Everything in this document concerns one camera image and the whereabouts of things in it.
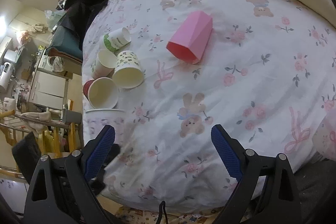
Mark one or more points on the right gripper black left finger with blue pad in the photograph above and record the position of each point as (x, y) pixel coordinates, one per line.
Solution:
(59, 191)

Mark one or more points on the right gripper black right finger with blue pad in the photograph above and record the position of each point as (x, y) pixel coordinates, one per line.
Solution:
(279, 201)

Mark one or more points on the white pink patterned paper cup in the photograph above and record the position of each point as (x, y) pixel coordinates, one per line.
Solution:
(98, 118)

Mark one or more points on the red paper cup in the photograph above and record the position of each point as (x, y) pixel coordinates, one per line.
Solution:
(102, 93)

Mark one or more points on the leaf patterned paper cup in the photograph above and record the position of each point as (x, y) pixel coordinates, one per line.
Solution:
(128, 73)

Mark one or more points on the plain white paper cup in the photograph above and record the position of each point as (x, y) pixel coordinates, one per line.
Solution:
(104, 64)

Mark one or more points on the green white paper cup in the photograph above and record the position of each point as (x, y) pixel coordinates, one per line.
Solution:
(117, 39)

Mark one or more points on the pink faceted plastic cup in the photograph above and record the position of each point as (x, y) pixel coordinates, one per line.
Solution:
(189, 41)

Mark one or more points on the white cabinet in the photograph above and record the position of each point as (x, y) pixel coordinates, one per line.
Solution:
(48, 90)

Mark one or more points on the white washing machine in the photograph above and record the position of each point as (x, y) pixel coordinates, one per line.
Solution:
(50, 64)

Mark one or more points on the teal cushioned chair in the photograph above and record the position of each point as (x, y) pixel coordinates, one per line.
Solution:
(65, 44)

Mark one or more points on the floral white bed sheet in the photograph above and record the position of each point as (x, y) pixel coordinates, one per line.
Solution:
(267, 76)

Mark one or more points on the dark clothes pile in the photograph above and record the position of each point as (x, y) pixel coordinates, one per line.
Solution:
(79, 14)

